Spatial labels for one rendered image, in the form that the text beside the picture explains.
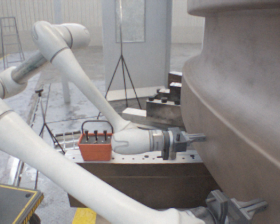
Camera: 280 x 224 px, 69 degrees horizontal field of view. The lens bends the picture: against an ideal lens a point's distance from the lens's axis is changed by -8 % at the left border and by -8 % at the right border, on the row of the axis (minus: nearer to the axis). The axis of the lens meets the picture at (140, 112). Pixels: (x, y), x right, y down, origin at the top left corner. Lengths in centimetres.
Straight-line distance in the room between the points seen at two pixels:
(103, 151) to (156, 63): 344
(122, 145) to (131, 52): 354
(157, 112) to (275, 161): 172
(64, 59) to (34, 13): 1365
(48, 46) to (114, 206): 71
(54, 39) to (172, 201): 116
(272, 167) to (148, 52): 395
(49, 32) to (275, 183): 94
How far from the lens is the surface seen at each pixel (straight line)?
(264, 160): 68
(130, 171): 133
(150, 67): 450
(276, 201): 69
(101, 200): 40
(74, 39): 104
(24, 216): 165
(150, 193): 145
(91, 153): 130
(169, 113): 222
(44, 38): 96
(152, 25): 442
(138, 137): 88
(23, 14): 1463
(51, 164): 50
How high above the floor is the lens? 145
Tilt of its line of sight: 23 degrees down
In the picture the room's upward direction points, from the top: straight up
